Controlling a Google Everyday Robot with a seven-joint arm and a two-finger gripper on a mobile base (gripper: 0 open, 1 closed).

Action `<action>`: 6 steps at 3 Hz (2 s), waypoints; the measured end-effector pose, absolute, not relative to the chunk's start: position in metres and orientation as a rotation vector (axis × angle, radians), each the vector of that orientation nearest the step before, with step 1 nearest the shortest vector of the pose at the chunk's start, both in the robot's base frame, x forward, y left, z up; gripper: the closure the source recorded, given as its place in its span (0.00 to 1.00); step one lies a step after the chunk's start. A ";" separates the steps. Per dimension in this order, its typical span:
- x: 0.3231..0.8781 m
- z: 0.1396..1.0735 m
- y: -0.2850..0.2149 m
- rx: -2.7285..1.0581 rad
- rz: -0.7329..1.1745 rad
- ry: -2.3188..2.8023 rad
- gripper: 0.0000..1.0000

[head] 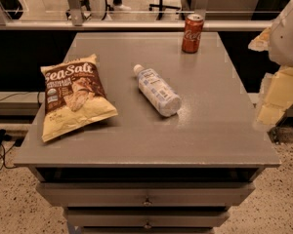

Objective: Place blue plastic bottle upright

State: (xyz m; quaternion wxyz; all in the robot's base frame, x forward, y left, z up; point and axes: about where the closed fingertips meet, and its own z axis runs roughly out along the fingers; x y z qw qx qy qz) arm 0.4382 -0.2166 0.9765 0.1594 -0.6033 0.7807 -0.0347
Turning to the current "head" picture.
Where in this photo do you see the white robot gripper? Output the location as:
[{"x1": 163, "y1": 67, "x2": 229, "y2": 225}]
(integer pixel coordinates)
[{"x1": 248, "y1": 0, "x2": 293, "y2": 128}]

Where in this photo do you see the clear plastic water bottle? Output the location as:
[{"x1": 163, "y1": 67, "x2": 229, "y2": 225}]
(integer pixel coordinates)
[{"x1": 133, "y1": 64, "x2": 182, "y2": 117}]

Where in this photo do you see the red cola can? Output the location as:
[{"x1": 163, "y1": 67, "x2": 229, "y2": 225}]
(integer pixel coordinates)
[{"x1": 182, "y1": 14, "x2": 204, "y2": 54}]

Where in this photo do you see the black chair base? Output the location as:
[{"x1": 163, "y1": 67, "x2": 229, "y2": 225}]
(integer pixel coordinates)
[{"x1": 148, "y1": 0, "x2": 181, "y2": 20}]

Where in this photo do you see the grey drawer cabinet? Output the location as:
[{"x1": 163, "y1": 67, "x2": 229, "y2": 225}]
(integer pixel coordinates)
[{"x1": 16, "y1": 33, "x2": 279, "y2": 234}]

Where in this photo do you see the lower grey drawer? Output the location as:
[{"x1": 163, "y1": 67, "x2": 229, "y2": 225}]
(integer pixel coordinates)
[{"x1": 64, "y1": 208, "x2": 230, "y2": 228}]

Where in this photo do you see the grey drawer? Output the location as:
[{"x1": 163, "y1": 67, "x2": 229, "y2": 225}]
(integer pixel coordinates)
[
  {"x1": 64, "y1": 208, "x2": 230, "y2": 228},
  {"x1": 36, "y1": 182, "x2": 255, "y2": 207}
]

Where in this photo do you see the sea salt chips bag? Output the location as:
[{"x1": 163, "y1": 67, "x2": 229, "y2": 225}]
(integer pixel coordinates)
[{"x1": 40, "y1": 54, "x2": 118, "y2": 142}]

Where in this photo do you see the upper grey drawer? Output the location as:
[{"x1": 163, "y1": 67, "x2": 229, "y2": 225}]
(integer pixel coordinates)
[{"x1": 36, "y1": 182, "x2": 255, "y2": 207}]

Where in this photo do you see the metal railing bar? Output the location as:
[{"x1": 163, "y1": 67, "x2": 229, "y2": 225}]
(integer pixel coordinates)
[{"x1": 0, "y1": 20, "x2": 272, "y2": 32}]

